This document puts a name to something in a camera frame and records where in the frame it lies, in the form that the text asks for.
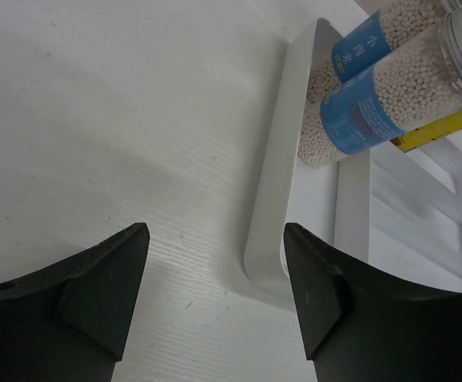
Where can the small yellow label bottle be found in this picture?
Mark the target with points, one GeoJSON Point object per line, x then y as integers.
{"type": "Point", "coordinates": [431, 132]}

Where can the white divided organizer tray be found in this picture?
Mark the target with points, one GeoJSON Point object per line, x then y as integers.
{"type": "Point", "coordinates": [400, 212]}

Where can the blue label shaker jar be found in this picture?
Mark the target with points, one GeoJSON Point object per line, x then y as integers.
{"type": "Point", "coordinates": [384, 31]}
{"type": "Point", "coordinates": [418, 83]}

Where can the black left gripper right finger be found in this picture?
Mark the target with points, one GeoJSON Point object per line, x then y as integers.
{"type": "Point", "coordinates": [361, 324]}

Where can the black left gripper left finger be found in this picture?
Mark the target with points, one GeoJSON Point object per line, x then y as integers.
{"type": "Point", "coordinates": [70, 321]}

